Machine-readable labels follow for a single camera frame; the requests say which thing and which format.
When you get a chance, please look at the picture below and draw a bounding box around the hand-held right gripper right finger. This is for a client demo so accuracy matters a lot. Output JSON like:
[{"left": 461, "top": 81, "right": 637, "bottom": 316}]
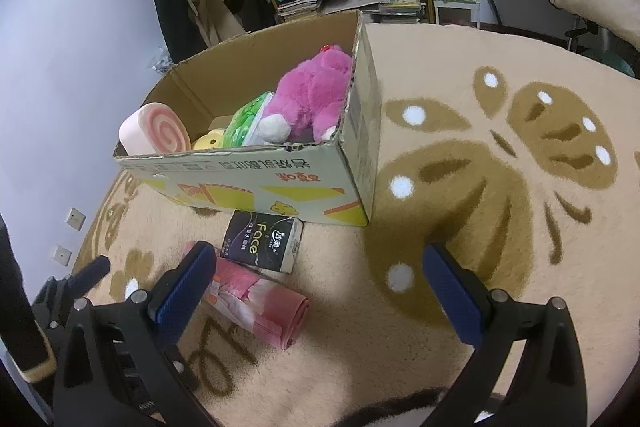
[{"left": 421, "top": 243, "right": 589, "bottom": 427}]

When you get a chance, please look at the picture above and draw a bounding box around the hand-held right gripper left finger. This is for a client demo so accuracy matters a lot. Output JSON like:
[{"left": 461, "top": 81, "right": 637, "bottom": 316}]
[{"left": 52, "top": 241, "right": 219, "bottom": 427}]

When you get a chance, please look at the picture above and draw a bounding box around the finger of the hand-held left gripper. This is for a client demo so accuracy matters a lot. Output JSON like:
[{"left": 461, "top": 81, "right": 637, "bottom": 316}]
[
  {"left": 69, "top": 255, "right": 112, "bottom": 299},
  {"left": 167, "top": 346, "right": 201, "bottom": 390}
]

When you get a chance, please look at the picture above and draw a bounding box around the pink plastic bag roll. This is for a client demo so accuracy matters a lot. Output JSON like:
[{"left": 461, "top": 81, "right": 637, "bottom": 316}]
[{"left": 182, "top": 241, "right": 311, "bottom": 351}]

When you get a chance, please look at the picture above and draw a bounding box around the pink swiss roll plush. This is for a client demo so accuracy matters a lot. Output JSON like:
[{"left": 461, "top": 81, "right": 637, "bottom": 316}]
[{"left": 119, "top": 103, "right": 192, "bottom": 157}]

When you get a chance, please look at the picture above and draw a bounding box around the printed cardboard box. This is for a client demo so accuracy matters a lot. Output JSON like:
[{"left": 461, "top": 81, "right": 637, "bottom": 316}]
[{"left": 112, "top": 9, "right": 384, "bottom": 228}]

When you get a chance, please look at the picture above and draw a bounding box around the beige cloth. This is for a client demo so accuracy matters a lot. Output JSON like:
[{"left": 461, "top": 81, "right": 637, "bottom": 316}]
[{"left": 187, "top": 0, "right": 252, "bottom": 48}]

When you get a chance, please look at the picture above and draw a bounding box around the stack of books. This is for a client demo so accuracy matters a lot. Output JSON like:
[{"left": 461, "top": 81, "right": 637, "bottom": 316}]
[{"left": 275, "top": 0, "right": 427, "bottom": 26}]

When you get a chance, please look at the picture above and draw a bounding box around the green tissue pack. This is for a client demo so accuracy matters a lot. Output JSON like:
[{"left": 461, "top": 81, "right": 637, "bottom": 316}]
[{"left": 222, "top": 91, "right": 276, "bottom": 148}]

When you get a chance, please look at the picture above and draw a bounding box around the clear plastic bag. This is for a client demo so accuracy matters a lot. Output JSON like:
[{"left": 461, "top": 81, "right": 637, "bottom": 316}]
[{"left": 150, "top": 49, "right": 177, "bottom": 76}]

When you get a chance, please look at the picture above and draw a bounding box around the black tissue pack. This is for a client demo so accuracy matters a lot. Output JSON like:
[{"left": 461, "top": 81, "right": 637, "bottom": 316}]
[{"left": 222, "top": 210, "right": 305, "bottom": 276}]

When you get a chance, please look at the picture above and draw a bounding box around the beige floral rug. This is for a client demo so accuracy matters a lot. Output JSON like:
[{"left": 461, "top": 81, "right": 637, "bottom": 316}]
[{"left": 70, "top": 22, "right": 640, "bottom": 427}]

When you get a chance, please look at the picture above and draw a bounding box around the yellow dog plush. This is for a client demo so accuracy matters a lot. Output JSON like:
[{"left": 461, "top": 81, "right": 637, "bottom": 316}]
[{"left": 192, "top": 129, "right": 229, "bottom": 152}]

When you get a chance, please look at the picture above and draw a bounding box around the pink bear plush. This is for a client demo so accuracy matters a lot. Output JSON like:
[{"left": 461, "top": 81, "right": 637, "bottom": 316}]
[{"left": 256, "top": 44, "right": 355, "bottom": 146}]

